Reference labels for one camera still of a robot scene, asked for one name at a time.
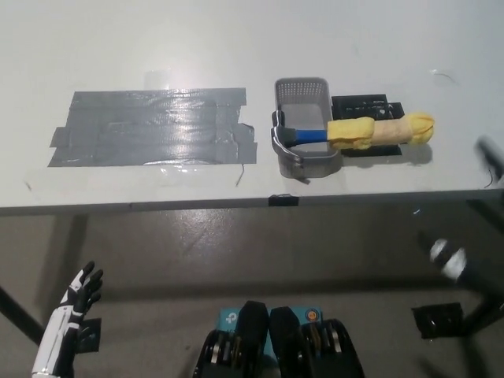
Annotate small black tape piece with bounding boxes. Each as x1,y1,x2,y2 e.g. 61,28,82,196
269,193,299,207

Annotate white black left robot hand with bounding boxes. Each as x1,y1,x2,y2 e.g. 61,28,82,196
30,261,105,378

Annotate large black floor tape patch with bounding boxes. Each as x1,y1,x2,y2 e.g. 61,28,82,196
411,302,465,340

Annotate blue hammer with yellow wrap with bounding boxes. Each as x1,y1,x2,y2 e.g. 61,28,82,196
269,109,437,185

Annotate gray duct tape patch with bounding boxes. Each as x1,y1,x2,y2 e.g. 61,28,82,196
46,87,259,169

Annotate thin black table leg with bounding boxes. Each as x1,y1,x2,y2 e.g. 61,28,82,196
0,283,45,347

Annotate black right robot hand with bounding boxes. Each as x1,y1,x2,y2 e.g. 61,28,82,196
417,231,469,284

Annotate gray perforated plastic container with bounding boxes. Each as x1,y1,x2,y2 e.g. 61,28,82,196
271,76,343,179

